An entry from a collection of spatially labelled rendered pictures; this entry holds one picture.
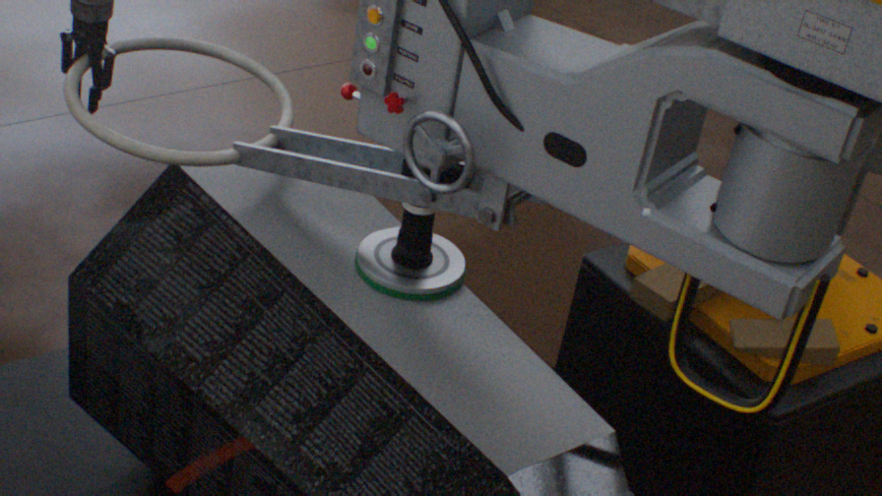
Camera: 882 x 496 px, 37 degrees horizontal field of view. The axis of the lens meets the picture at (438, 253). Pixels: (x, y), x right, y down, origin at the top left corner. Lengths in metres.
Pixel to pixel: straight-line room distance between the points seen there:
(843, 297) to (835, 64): 1.16
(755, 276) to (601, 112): 0.35
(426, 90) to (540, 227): 2.17
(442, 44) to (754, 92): 0.56
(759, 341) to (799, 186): 0.75
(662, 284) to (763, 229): 0.70
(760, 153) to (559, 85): 0.35
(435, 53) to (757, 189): 0.60
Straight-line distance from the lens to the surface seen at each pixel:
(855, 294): 3.02
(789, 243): 2.08
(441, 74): 2.27
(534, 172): 2.23
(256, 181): 2.85
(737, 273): 2.11
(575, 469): 2.28
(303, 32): 5.51
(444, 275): 2.58
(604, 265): 2.92
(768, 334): 2.74
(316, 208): 2.78
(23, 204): 4.28
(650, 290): 2.72
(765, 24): 1.93
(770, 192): 2.04
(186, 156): 2.73
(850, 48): 1.89
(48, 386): 3.55
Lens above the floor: 2.29
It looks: 33 degrees down
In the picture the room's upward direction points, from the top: 10 degrees clockwise
